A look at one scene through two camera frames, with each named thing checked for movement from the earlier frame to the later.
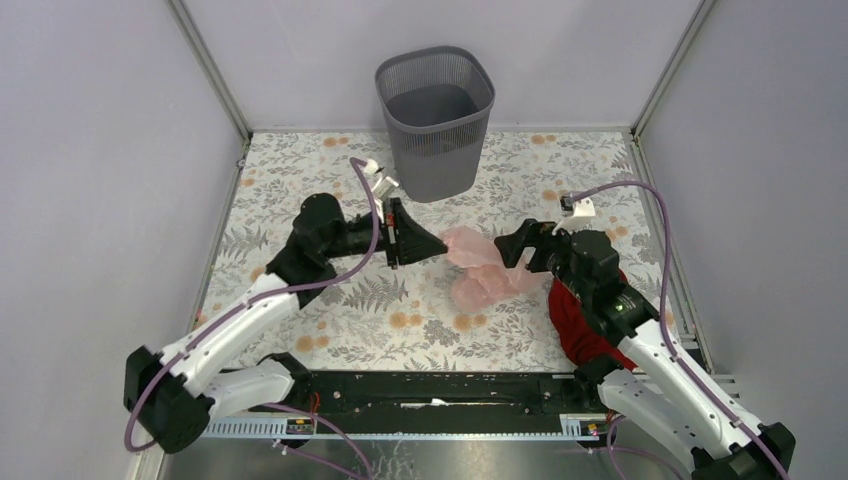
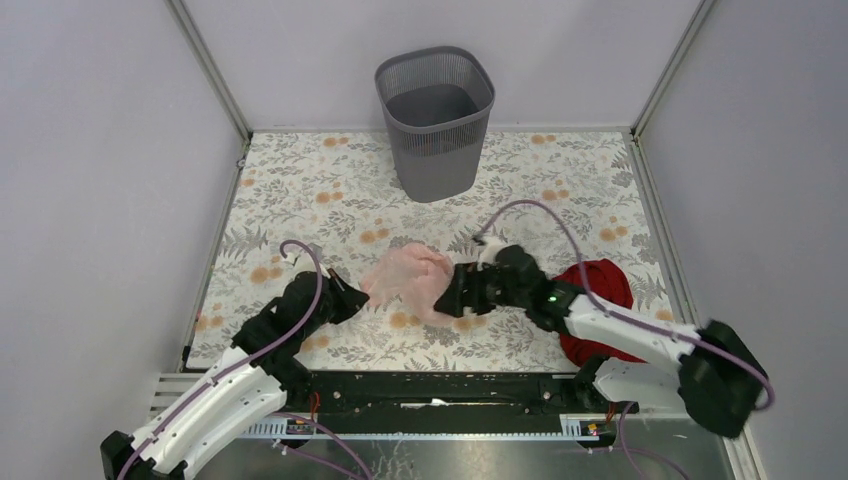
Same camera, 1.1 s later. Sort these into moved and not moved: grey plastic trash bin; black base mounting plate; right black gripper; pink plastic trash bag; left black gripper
Moved: left black gripper; pink plastic trash bag; right black gripper
Not moved: grey plastic trash bin; black base mounting plate
